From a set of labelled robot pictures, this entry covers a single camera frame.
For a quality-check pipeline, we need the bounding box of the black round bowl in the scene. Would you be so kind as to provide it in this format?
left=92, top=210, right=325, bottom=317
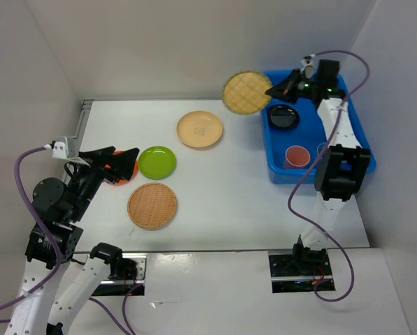
left=267, top=104, right=300, bottom=131

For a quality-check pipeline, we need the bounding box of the aluminium table edge rail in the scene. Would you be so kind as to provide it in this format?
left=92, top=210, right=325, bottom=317
left=75, top=99, right=94, bottom=143

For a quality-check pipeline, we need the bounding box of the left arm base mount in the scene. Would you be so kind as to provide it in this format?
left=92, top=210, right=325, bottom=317
left=92, top=253, right=147, bottom=297

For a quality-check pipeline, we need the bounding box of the brown woven bamboo tray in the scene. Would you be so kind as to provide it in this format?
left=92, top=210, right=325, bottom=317
left=127, top=183, right=177, bottom=230

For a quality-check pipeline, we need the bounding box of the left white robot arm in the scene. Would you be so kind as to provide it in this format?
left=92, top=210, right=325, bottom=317
left=6, top=147, right=140, bottom=334

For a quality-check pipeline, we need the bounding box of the blue plastic cup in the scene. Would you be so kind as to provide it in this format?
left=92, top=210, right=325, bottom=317
left=316, top=142, right=328, bottom=156

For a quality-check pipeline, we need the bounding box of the beige plastic plate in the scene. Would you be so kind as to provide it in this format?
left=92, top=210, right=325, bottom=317
left=176, top=110, right=224, bottom=149

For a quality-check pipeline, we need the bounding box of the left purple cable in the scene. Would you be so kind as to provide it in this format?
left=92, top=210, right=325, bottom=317
left=0, top=144, right=142, bottom=335

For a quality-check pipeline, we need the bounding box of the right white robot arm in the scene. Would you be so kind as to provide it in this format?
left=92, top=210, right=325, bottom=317
left=266, top=56, right=371, bottom=274

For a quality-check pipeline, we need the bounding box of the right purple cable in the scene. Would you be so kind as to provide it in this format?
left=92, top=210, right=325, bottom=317
left=286, top=50, right=372, bottom=303

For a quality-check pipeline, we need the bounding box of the pink plastic cup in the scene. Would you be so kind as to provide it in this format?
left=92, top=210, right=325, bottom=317
left=283, top=145, right=311, bottom=170

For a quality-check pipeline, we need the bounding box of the green-rimmed bamboo tray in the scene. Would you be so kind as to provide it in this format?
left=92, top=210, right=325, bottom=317
left=222, top=70, right=272, bottom=115

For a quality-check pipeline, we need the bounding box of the purple cable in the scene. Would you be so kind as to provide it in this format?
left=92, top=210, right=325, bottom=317
left=0, top=144, right=142, bottom=335
left=286, top=50, right=372, bottom=303

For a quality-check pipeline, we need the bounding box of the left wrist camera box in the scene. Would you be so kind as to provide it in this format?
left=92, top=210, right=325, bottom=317
left=52, top=136, right=79, bottom=161

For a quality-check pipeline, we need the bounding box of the orange plastic plate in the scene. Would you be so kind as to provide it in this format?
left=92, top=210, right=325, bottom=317
left=105, top=149, right=139, bottom=187

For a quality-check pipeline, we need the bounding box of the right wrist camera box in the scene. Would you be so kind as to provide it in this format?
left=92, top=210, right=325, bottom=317
left=300, top=54, right=315, bottom=79

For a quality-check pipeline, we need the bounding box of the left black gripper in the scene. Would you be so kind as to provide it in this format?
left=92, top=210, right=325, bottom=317
left=68, top=145, right=140, bottom=221

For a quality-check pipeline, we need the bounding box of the green plastic plate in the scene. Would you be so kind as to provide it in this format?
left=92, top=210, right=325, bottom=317
left=138, top=146, right=177, bottom=179

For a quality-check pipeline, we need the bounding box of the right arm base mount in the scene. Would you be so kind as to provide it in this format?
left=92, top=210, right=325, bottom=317
left=268, top=252, right=335, bottom=294

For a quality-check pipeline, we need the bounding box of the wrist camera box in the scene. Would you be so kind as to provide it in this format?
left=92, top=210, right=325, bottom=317
left=52, top=136, right=79, bottom=161
left=300, top=54, right=315, bottom=79

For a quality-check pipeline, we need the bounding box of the blue plastic bin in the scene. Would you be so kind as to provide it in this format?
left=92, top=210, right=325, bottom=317
left=260, top=70, right=371, bottom=185

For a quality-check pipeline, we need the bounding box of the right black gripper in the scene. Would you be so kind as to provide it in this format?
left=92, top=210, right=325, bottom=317
left=265, top=68, right=319, bottom=105

